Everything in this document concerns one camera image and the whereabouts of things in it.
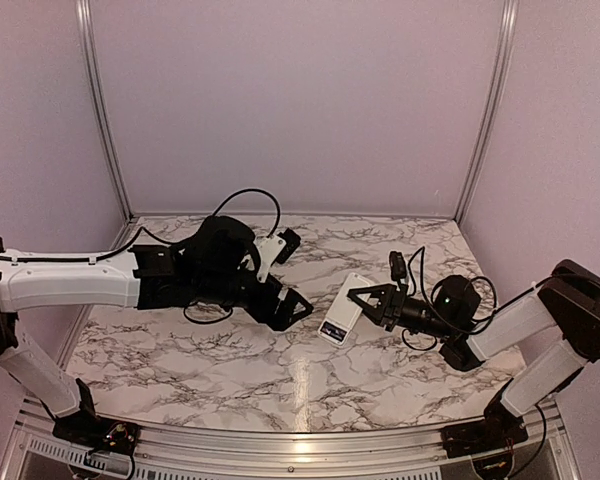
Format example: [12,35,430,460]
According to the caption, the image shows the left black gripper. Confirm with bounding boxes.
[196,263,316,332]

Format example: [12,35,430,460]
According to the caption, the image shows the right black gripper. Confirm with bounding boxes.
[348,283,455,340]

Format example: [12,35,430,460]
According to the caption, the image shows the white remote control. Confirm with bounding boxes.
[317,273,373,347]

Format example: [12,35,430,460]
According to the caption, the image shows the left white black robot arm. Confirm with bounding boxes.
[0,214,313,445]

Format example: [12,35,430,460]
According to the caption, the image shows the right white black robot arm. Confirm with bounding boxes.
[347,252,600,448]

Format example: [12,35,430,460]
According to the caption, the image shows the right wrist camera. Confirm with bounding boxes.
[389,251,408,285]

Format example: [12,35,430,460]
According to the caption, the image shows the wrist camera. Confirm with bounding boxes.
[389,251,408,285]
[253,228,301,283]

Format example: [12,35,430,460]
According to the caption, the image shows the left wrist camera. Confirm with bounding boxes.
[253,228,301,283]

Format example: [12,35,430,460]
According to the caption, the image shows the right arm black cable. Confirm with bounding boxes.
[402,246,497,351]

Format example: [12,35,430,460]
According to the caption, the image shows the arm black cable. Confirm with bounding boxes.
[402,246,497,351]
[104,188,281,324]

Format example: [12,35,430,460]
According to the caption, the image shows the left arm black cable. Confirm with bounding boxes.
[104,188,281,324]

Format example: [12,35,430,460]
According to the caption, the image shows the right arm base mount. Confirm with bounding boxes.
[441,419,529,458]

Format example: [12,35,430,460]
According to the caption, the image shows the front aluminium rail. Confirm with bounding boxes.
[0,398,582,479]

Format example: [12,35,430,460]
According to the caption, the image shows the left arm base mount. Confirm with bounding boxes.
[52,417,140,456]

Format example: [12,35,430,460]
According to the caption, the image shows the right aluminium frame post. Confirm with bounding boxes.
[453,0,519,226]

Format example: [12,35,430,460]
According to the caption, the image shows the aluminium frame post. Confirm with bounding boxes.
[75,0,133,221]
[453,0,519,226]

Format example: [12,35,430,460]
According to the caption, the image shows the left aluminium frame post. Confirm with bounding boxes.
[75,0,133,221]

